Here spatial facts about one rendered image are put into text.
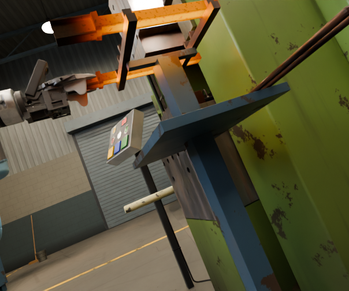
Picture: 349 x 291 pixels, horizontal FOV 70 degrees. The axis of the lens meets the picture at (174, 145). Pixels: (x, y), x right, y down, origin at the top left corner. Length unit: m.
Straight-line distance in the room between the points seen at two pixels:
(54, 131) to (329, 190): 9.56
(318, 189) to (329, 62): 0.48
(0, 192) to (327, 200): 10.14
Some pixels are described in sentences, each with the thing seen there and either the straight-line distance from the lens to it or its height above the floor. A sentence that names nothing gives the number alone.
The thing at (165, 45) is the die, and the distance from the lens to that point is 1.32.
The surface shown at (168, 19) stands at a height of 1.02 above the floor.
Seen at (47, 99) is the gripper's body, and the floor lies 0.99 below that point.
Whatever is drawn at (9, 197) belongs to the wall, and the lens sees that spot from 10.34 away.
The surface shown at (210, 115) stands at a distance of 0.47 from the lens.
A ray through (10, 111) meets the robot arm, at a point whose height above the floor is 0.98.
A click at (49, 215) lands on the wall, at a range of 9.80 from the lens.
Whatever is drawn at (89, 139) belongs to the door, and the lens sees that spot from 9.52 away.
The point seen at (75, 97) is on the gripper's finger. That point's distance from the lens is 0.82.
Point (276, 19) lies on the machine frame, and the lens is 1.06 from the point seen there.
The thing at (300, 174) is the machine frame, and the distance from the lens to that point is 0.85.
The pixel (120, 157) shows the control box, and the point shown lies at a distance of 1.69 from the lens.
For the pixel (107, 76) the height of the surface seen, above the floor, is 1.03.
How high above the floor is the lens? 0.67
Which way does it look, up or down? 7 degrees up
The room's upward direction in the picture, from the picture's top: 23 degrees counter-clockwise
